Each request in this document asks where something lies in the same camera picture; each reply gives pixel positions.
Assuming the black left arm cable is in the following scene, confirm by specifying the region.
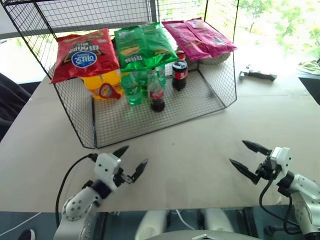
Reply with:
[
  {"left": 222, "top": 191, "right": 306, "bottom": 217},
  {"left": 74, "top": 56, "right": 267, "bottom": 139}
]
[{"left": 54, "top": 152, "right": 99, "bottom": 227}]

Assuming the green chip bag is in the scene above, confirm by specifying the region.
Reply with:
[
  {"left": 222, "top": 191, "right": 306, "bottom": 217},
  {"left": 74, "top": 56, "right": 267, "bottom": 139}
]
[
  {"left": 140, "top": 21, "right": 179, "bottom": 69},
  {"left": 114, "top": 25, "right": 156, "bottom": 74}
]

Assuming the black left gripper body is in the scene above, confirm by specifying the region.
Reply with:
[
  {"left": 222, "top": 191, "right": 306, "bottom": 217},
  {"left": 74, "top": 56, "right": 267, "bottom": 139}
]
[{"left": 113, "top": 166, "right": 137, "bottom": 189}]

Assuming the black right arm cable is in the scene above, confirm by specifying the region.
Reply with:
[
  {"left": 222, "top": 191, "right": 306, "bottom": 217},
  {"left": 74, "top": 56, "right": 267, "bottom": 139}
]
[{"left": 258, "top": 174, "right": 307, "bottom": 232}]

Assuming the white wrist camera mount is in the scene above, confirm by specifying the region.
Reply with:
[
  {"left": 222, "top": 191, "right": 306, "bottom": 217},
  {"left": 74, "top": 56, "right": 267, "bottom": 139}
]
[
  {"left": 268, "top": 146, "right": 293, "bottom": 176},
  {"left": 93, "top": 152, "right": 123, "bottom": 188}
]

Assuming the grey robot torso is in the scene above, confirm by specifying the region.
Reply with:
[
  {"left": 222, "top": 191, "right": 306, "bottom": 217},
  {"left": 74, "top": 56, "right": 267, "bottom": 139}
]
[{"left": 149, "top": 233, "right": 251, "bottom": 240}]

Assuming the dark fabric seat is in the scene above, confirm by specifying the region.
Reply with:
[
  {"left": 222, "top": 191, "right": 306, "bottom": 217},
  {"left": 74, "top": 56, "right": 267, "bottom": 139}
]
[{"left": 0, "top": 72, "right": 34, "bottom": 143}]

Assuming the dark cola bottle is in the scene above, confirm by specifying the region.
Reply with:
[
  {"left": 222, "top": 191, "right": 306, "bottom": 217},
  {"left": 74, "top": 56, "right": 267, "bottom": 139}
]
[{"left": 171, "top": 50, "right": 189, "bottom": 92}]

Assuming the pink chip bag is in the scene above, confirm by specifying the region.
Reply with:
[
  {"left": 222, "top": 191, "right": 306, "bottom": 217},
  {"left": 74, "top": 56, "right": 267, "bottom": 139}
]
[
  {"left": 184, "top": 17, "right": 238, "bottom": 59},
  {"left": 161, "top": 20, "right": 214, "bottom": 62}
]

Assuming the red chip bag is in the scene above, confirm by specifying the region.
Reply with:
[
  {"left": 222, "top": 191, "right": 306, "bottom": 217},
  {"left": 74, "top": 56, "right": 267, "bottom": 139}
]
[{"left": 49, "top": 27, "right": 121, "bottom": 85}]

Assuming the black handled hammer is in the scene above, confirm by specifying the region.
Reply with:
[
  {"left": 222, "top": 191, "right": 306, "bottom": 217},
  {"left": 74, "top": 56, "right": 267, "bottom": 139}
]
[{"left": 238, "top": 64, "right": 278, "bottom": 82}]

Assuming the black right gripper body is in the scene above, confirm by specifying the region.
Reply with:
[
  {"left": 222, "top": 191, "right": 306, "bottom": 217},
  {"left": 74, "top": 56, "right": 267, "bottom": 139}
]
[{"left": 255, "top": 152, "right": 281, "bottom": 181}]

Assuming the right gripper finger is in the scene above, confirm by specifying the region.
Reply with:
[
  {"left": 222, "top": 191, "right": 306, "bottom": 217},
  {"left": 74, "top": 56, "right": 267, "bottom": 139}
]
[
  {"left": 228, "top": 158, "right": 261, "bottom": 186},
  {"left": 241, "top": 139, "right": 272, "bottom": 156}
]

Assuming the dark shoe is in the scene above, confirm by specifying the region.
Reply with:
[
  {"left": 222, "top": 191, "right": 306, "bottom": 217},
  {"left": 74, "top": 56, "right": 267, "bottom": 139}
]
[{"left": 17, "top": 228, "right": 37, "bottom": 240}]

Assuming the glass cola bottle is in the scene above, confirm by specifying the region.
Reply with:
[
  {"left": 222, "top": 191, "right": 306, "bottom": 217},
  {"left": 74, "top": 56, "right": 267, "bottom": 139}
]
[{"left": 146, "top": 68, "right": 167, "bottom": 113}]

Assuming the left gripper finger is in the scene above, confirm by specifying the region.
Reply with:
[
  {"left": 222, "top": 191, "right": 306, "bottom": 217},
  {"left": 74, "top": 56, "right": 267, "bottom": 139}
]
[
  {"left": 112, "top": 145, "right": 130, "bottom": 159},
  {"left": 130, "top": 158, "right": 149, "bottom": 182}
]

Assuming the pale green cloth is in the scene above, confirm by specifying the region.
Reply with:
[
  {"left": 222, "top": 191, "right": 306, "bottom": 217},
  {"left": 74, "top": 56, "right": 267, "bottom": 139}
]
[{"left": 296, "top": 59, "right": 320, "bottom": 76}]

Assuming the green plastic soda bottle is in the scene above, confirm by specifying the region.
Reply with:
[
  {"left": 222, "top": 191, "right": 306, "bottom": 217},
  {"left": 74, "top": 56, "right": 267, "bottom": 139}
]
[
  {"left": 120, "top": 72, "right": 144, "bottom": 106},
  {"left": 154, "top": 63, "right": 167, "bottom": 87},
  {"left": 136, "top": 70, "right": 151, "bottom": 96}
]

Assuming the black wire mesh rack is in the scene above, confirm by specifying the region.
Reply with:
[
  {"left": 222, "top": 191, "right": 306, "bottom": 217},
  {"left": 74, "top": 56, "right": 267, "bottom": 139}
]
[{"left": 0, "top": 0, "right": 240, "bottom": 149}]

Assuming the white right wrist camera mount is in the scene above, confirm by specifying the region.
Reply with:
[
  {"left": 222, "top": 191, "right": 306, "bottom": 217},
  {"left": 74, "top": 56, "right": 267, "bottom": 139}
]
[{"left": 268, "top": 146, "right": 293, "bottom": 176}]

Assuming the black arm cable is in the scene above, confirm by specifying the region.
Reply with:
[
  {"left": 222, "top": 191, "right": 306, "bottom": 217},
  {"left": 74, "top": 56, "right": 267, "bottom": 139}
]
[
  {"left": 54, "top": 152, "right": 99, "bottom": 227},
  {"left": 258, "top": 174, "right": 307, "bottom": 232}
]

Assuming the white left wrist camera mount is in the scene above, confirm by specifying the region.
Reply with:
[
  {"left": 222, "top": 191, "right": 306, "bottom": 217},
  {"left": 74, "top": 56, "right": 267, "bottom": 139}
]
[{"left": 93, "top": 152, "right": 123, "bottom": 188}]

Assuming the white robot leg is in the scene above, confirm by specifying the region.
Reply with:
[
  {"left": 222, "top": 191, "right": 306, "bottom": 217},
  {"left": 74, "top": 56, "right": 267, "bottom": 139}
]
[
  {"left": 204, "top": 208, "right": 235, "bottom": 235},
  {"left": 139, "top": 209, "right": 168, "bottom": 240}
]

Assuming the yellow orange soda bottle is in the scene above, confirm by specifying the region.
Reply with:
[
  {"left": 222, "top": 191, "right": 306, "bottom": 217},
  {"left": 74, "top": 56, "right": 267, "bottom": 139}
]
[{"left": 80, "top": 69, "right": 125, "bottom": 101}]

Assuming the thin white cable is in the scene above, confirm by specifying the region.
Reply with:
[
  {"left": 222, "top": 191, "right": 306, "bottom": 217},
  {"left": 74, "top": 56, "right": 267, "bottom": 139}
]
[{"left": 174, "top": 209, "right": 196, "bottom": 231}]

